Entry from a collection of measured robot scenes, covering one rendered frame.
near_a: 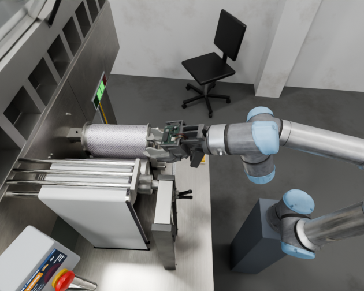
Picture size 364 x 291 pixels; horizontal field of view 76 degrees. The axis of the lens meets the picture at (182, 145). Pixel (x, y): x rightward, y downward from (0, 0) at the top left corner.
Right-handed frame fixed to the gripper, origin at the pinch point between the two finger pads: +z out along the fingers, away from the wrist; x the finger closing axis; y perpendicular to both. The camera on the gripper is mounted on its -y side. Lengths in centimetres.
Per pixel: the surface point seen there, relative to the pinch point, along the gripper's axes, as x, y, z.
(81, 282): 34.7, 12.1, -1.3
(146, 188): 10.3, -8.7, 4.2
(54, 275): 32.0, 24.7, -8.5
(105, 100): -71, -54, 97
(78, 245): 32, -33, 52
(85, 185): 14.4, 6.9, 12.7
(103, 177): 11.0, 3.5, 10.9
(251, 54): -202, -163, 10
